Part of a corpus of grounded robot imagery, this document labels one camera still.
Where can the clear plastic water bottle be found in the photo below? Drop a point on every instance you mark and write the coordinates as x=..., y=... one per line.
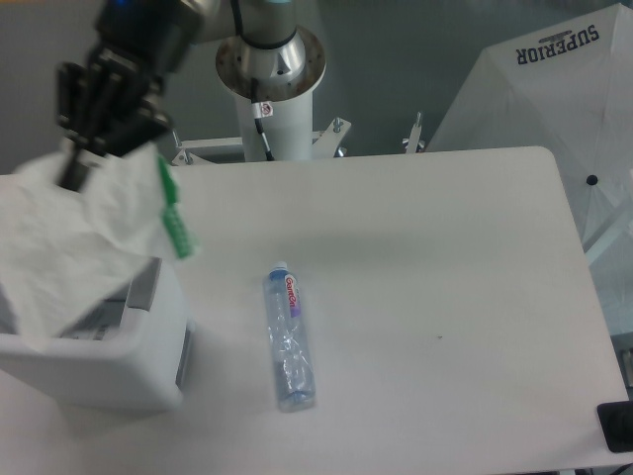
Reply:
x=293, y=371

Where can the white plastic trash can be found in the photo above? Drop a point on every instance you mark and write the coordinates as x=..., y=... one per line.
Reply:
x=141, y=367

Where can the black device at edge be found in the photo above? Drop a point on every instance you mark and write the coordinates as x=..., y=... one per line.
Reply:
x=616, y=423

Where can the white Superior umbrella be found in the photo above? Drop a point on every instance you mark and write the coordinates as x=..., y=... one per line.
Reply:
x=567, y=88

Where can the white metal mounting bracket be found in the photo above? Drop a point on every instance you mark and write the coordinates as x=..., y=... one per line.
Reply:
x=326, y=144

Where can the paper sheet in bin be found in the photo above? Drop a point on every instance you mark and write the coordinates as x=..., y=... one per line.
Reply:
x=102, y=323

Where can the white plastic bag green tag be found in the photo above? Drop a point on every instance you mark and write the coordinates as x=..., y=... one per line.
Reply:
x=64, y=252

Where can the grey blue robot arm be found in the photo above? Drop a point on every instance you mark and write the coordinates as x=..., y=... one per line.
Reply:
x=268, y=55

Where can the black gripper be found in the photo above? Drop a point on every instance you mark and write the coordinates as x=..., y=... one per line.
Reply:
x=115, y=102

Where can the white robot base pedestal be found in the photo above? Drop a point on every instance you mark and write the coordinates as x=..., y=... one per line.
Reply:
x=277, y=128

